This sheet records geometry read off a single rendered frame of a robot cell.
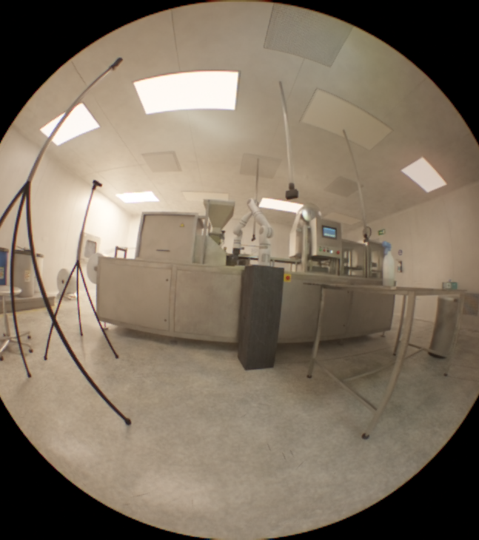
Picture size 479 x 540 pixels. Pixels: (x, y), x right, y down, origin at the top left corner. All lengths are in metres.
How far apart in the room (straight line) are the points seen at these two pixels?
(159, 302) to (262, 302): 0.94
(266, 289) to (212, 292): 0.53
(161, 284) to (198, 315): 0.44
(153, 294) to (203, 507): 1.57
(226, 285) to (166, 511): 1.55
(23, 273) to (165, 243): 2.20
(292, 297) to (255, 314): 0.55
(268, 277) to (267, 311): 0.25
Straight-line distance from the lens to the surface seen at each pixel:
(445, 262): 4.56
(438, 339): 2.26
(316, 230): 1.87
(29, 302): 3.01
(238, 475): 0.77
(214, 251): 1.82
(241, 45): 2.06
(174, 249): 1.83
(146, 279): 1.71
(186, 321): 1.63
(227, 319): 1.58
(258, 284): 1.22
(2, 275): 3.17
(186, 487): 0.74
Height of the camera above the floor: 0.69
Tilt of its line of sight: 3 degrees up
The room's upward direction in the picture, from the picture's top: 4 degrees clockwise
